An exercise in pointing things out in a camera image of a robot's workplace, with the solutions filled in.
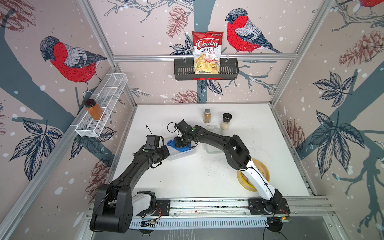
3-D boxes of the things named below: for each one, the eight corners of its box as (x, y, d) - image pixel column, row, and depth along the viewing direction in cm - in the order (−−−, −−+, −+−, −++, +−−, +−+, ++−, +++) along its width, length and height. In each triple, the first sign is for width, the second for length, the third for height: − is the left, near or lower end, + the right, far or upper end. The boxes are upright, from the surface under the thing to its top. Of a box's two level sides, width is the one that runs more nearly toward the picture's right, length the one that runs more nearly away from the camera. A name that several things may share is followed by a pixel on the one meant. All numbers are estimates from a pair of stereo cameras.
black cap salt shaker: (221, 130, 106) (223, 119, 97) (220, 123, 110) (222, 112, 101) (229, 130, 106) (232, 119, 97) (228, 123, 110) (231, 112, 101)
